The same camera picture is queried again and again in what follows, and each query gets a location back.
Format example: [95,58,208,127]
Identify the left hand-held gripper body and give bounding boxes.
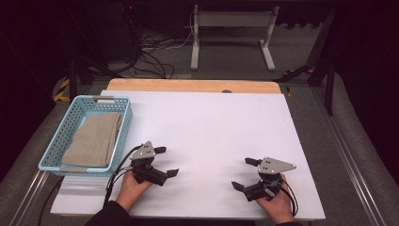
[129,140,169,187]

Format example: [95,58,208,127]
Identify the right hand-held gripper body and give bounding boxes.
[242,156,297,202]

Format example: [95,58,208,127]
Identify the beige pants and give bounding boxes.
[60,112,124,169]

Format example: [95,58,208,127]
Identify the light blue plastic basket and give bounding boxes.
[38,94,134,177]

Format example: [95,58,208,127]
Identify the person's left hand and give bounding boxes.
[115,169,155,214]

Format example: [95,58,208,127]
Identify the person's right hand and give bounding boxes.
[255,173,296,225]

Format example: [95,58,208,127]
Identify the white board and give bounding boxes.
[50,89,327,220]

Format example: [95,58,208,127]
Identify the wooden table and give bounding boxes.
[106,78,282,94]

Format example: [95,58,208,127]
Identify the yellow black hazard tape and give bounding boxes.
[282,66,315,77]
[52,78,72,103]

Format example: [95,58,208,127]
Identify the black metal stand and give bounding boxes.
[67,57,95,102]
[276,8,337,117]

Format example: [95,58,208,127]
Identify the white metal stand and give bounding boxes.
[189,4,280,72]

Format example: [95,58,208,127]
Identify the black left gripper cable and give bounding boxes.
[103,143,144,209]

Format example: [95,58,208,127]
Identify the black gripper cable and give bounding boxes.
[103,143,144,209]
[279,181,299,218]

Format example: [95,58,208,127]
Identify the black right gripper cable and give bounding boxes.
[279,181,299,218]

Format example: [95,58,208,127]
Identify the aluminium rail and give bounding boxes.
[8,169,51,226]
[313,88,388,226]

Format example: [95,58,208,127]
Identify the tangle of black floor cables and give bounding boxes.
[123,29,177,79]

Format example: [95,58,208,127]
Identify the white floor cable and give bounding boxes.
[140,8,196,51]

